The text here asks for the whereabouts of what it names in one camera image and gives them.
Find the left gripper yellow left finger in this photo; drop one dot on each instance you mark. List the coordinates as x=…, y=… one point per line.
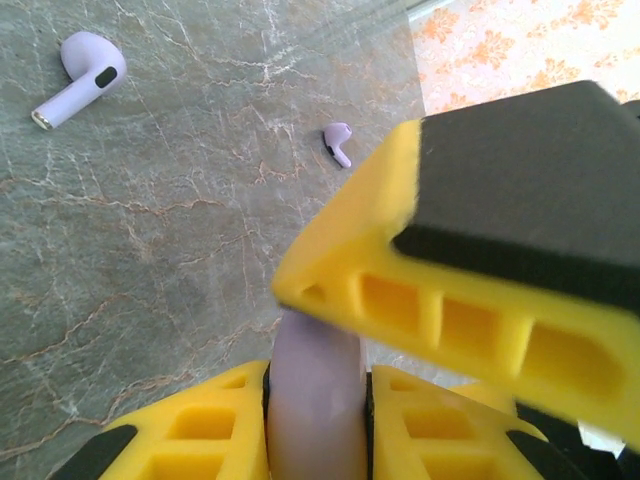
x=200, y=430

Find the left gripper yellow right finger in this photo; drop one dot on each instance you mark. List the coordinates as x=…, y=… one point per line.
x=430, y=435

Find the yellow black finger of the right gripper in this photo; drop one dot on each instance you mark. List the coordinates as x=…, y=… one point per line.
x=480, y=395
x=450, y=310

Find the purple earbud charging case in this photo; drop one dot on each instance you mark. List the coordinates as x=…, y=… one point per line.
x=315, y=410

